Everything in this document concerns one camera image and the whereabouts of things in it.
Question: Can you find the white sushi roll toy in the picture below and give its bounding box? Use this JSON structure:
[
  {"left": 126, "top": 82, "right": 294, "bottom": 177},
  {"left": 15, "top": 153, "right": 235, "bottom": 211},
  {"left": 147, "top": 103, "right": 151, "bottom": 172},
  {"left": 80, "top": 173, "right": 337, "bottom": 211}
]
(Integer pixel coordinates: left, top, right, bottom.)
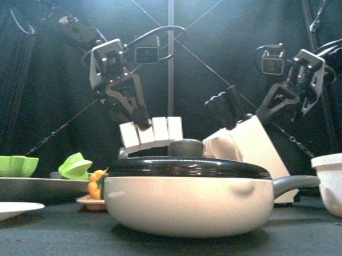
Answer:
[{"left": 118, "top": 116, "right": 184, "bottom": 155}]

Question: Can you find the orange shrimp sushi toy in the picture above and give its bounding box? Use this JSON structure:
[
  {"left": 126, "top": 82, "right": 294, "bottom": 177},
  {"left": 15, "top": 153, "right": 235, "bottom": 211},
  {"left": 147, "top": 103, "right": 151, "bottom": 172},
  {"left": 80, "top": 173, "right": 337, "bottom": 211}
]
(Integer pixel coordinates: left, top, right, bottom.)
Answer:
[{"left": 75, "top": 167, "right": 110, "bottom": 212}]

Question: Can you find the white toy knife block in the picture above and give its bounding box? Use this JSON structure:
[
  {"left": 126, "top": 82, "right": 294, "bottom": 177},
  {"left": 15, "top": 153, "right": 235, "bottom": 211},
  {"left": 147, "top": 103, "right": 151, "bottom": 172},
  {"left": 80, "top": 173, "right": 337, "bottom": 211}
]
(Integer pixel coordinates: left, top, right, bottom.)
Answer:
[{"left": 202, "top": 114, "right": 301, "bottom": 205}]

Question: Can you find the white cup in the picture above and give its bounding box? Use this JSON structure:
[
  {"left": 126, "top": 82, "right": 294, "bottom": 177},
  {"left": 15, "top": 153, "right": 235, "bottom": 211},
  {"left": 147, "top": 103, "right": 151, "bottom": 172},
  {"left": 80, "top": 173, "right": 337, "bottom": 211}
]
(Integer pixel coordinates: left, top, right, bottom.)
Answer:
[{"left": 310, "top": 152, "right": 342, "bottom": 219}]

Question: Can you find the black pot lid with knob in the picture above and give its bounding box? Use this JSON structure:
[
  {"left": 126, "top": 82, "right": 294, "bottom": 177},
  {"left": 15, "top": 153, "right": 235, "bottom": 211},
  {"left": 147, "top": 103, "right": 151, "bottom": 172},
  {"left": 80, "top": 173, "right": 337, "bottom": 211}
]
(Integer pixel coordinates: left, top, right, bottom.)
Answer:
[{"left": 107, "top": 138, "right": 273, "bottom": 181}]

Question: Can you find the silver metal tray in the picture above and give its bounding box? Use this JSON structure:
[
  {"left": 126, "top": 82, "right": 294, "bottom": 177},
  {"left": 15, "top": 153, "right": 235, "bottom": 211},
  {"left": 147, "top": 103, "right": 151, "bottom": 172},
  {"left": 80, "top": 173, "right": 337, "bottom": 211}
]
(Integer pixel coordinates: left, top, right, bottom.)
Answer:
[{"left": 0, "top": 176, "right": 92, "bottom": 203}]

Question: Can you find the white plate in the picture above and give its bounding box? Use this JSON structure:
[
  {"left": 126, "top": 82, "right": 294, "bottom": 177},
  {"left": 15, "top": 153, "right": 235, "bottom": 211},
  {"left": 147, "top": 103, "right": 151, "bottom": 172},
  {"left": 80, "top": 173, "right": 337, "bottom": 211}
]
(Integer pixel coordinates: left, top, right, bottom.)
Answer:
[{"left": 0, "top": 201, "right": 47, "bottom": 222}]

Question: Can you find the black toy knife handle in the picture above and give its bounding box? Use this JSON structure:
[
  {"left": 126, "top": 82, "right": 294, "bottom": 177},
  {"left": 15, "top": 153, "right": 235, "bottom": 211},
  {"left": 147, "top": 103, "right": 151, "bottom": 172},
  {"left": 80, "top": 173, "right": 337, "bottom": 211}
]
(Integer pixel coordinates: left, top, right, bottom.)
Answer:
[
  {"left": 203, "top": 92, "right": 238, "bottom": 131},
  {"left": 225, "top": 84, "right": 254, "bottom": 123}
]

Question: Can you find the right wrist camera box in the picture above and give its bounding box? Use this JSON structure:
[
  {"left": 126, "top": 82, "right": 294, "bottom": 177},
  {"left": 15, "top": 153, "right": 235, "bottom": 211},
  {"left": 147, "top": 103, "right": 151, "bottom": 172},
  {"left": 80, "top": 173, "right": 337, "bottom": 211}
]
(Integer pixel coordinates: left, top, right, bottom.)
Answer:
[{"left": 259, "top": 45, "right": 287, "bottom": 76}]

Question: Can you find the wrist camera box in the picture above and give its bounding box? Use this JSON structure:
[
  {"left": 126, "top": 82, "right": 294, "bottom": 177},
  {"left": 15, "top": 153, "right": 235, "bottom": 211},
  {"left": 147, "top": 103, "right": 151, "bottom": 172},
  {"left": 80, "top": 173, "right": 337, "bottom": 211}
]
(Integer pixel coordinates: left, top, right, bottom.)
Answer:
[
  {"left": 132, "top": 35, "right": 162, "bottom": 65},
  {"left": 259, "top": 45, "right": 287, "bottom": 76}
]

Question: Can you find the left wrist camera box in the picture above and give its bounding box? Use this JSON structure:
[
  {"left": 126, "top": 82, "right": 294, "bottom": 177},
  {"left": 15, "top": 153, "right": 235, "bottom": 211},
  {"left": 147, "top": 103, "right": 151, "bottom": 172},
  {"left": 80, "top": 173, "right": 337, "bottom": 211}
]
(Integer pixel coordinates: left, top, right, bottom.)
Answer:
[{"left": 132, "top": 35, "right": 162, "bottom": 65}]

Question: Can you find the grey vertical frame post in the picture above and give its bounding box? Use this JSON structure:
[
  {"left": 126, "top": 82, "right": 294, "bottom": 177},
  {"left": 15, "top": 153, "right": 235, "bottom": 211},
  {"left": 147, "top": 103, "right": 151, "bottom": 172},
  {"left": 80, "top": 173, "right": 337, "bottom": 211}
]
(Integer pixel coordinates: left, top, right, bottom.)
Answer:
[{"left": 167, "top": 0, "right": 176, "bottom": 118}]

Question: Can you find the black left camera cable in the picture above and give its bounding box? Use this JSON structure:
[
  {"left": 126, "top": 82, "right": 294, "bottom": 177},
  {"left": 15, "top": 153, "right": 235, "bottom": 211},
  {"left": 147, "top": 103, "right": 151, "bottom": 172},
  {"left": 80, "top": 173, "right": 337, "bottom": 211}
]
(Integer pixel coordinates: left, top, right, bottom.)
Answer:
[{"left": 124, "top": 25, "right": 189, "bottom": 64}]

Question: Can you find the white pot with grey handle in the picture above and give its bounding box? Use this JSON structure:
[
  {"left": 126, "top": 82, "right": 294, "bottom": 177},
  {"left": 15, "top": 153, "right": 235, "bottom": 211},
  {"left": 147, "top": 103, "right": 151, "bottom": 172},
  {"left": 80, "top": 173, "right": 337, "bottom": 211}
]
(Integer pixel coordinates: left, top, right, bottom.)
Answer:
[{"left": 102, "top": 174, "right": 322, "bottom": 239}]

